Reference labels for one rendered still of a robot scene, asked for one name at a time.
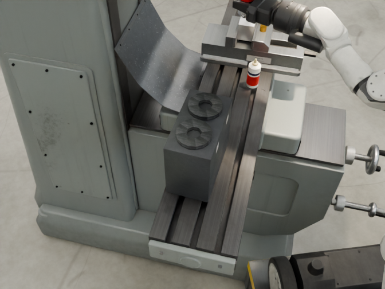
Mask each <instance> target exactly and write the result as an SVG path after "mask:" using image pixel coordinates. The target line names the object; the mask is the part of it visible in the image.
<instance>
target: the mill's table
mask: <svg viewBox="0 0 385 289"><path fill-rule="evenodd" d="M233 1H238V0H229V3H228V5H227V8H226V11H225V14H224V16H223V20H222V23H221V25H227V26H229V25H230V21H231V18H232V15H233V16H237V17H241V16H240V15H239V14H238V13H237V11H238V10H237V9H235V8H233V7H232V6H233ZM248 67H249V66H247V68H239V67H232V66H228V65H221V64H214V63H207V67H206V70H205V73H204V75H203V78H202V81H201V84H200V87H199V91H202V92H207V93H212V94H216V95H221V96H226V97H231V98H233V103H232V109H231V119H230V130H229V140H228V144H227V148H226V151H225V154H224V156H223V160H222V163H221V166H220V168H219V172H218V175H217V178H216V180H215V184H214V187H213V190H212V192H211V196H210V199H209V201H208V202H203V201H199V200H195V199H192V198H188V197H184V196H180V195H177V194H173V193H169V192H166V188H165V190H164V192H163V195H162V199H161V201H160V204H159V207H158V211H157V213H156V216H155V219H154V222H153V225H152V228H151V231H150V234H149V237H148V238H149V243H148V246H149V251H150V256H151V257H155V258H158V259H162V260H167V261H171V262H174V263H179V264H183V265H185V266H187V267H190V268H202V269H205V270H210V271H214V272H219V273H222V274H227V275H233V273H234V270H235V268H236V264H237V259H238V253H239V247H240V243H241V237H242V232H243V226H244V222H245V217H246V211H247V207H248V202H249V196H250V190H251V186H252V181H253V180H254V175H255V170H254V169H255V165H256V160H257V154H258V148H259V145H260V139H261V133H262V128H263V123H264V118H265V112H266V106H267V103H268V97H269V91H270V86H271V82H272V76H273V73H271V72H264V71H261V72H260V78H259V82H258V87H257V88H249V87H247V85H246V80H247V75H248Z"/></svg>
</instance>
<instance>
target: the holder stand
mask: <svg viewBox="0 0 385 289"><path fill-rule="evenodd" d="M232 103H233V98H231V97H226V96H221V95H216V94H212V93H207V92H202V91H197V90H194V89H190V90H189V92H188V94H187V97H186V99H185V101H184V103H183V105H182V108H181V110H180V112H179V115H178V117H177V119H176V121H175V123H174V126H173V128H172V130H171V132H170V134H169V136H168V139H167V141H166V144H165V145H164V147H163V152H164V170H165V179H166V192H169V193H173V194H177V195H180V196H184V197H188V198H192V199H195V200H199V201H203V202H208V201H209V199H210V196H211V192H212V190H213V187H214V184H215V180H216V178H217V175H218V172H219V168H220V166H221V163H222V160H223V156H224V154H225V151H226V148H227V144H228V140H229V130H230V119H231V109H232Z"/></svg>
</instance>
